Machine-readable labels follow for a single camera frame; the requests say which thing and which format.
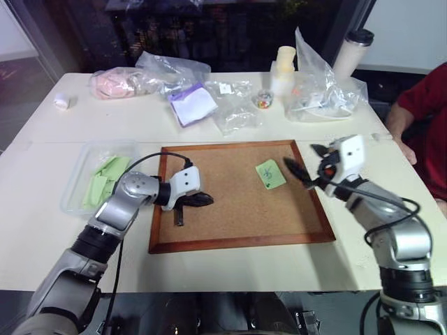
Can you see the bag of pink items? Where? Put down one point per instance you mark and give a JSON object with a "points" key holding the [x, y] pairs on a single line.
{"points": [[111, 83]]}

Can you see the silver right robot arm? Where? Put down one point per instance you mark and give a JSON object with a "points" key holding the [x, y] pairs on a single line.
{"points": [[408, 240]]}

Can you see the small jar of coloured pushpins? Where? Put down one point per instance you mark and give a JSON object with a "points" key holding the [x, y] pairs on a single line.
{"points": [[263, 100]]}

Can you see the green sticky note with writing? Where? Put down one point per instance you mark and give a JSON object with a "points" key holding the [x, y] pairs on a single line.
{"points": [[276, 171]]}

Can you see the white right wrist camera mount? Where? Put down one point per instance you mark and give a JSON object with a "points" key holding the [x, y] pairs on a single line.
{"points": [[351, 157]]}

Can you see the cream white plastic bottle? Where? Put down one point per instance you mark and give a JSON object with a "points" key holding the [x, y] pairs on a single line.
{"points": [[283, 73]]}

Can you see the crumpled clear plastic bag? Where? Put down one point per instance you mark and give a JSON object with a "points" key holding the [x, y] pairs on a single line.
{"points": [[167, 70]]}

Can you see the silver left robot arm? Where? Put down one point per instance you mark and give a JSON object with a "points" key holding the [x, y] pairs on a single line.
{"points": [[118, 206]]}

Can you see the dark rounded shape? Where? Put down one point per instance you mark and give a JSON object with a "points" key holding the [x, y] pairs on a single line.
{"points": [[272, 314]]}

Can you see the plain green sticky note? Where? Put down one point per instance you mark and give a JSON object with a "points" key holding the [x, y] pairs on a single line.
{"points": [[108, 167], [96, 193]]}

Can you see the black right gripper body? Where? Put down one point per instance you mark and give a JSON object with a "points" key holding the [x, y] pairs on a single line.
{"points": [[329, 164]]}

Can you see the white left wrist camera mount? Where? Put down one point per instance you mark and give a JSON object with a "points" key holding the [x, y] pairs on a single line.
{"points": [[185, 181]]}

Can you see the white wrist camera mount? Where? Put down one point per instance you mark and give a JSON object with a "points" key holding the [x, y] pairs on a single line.
{"points": [[351, 157], [185, 181]]}

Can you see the clear plastic box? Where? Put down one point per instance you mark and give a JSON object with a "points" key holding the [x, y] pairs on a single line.
{"points": [[75, 188]]}

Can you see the large clear plastic bag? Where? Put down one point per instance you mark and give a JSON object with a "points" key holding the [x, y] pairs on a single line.
{"points": [[321, 90]]}

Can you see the small white tape roll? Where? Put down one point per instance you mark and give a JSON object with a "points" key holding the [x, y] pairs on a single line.
{"points": [[64, 101]]}

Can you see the clear bag with white label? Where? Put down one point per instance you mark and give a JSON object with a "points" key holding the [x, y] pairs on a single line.
{"points": [[234, 111]]}

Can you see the purple and white paper packet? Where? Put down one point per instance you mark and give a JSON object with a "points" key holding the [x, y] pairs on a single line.
{"points": [[193, 104]]}

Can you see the person in red shirt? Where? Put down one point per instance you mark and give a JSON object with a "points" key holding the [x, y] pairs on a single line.
{"points": [[431, 104]]}

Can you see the wood framed cork board tray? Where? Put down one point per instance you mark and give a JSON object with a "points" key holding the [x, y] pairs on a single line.
{"points": [[227, 216]]}

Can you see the white tumbler with black lid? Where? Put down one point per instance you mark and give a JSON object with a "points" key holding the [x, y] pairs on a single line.
{"points": [[351, 54]]}

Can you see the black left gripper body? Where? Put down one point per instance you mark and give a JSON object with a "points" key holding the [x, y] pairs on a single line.
{"points": [[183, 202]]}

